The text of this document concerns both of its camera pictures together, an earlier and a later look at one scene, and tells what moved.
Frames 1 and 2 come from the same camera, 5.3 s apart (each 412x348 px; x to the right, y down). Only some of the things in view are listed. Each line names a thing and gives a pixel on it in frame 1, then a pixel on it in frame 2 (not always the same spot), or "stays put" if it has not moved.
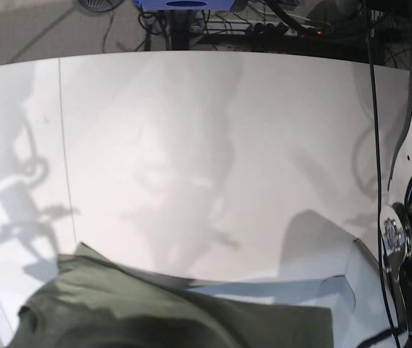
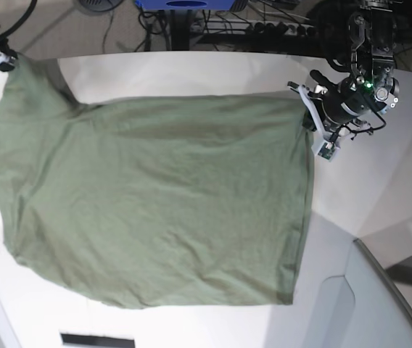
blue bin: (173, 5) stays put
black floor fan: (99, 5) stays put
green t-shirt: (99, 302) to (151, 202)
